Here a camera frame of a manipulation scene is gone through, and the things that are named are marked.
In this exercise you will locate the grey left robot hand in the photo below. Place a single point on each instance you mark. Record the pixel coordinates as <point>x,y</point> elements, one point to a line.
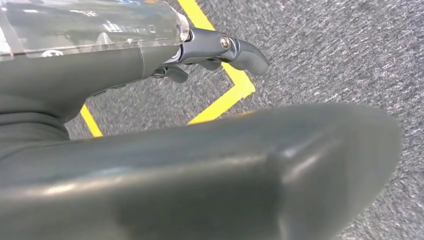
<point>82,76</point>

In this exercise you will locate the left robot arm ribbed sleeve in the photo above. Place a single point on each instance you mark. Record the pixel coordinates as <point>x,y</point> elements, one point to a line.
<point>26,129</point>

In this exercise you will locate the yellow floor tape square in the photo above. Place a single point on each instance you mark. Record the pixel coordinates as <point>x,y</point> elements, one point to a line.
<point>238,82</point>

